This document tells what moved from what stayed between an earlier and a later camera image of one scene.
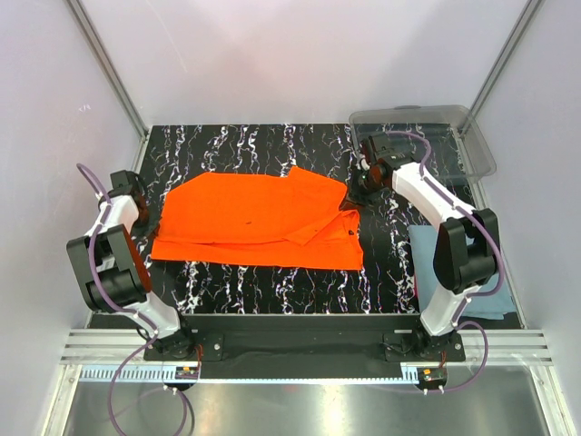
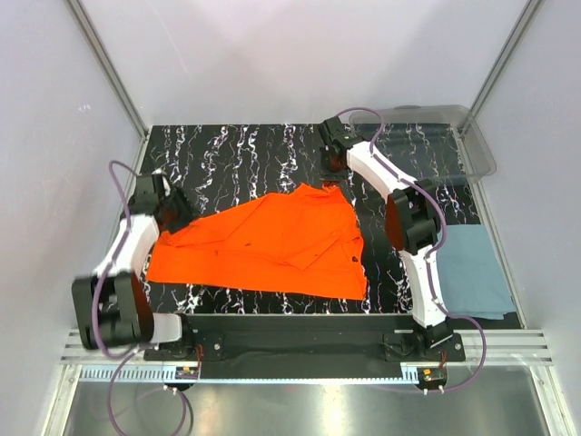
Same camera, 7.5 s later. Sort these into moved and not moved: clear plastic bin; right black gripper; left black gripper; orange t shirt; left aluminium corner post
Moved: left black gripper; right black gripper; orange t shirt
Not moved: left aluminium corner post; clear plastic bin
